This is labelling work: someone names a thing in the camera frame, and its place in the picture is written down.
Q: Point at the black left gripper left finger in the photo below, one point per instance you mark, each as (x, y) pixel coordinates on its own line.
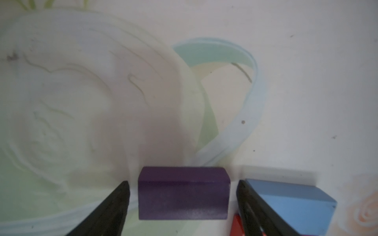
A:
(109, 217)

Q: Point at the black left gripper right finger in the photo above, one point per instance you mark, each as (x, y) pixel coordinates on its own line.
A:
(257, 217)

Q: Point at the red block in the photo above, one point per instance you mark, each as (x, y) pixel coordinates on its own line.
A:
(236, 227)

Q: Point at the blue grey triangle block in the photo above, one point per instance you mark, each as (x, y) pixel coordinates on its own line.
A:
(307, 209)

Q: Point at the purple rectangular block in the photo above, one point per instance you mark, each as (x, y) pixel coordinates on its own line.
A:
(183, 193)

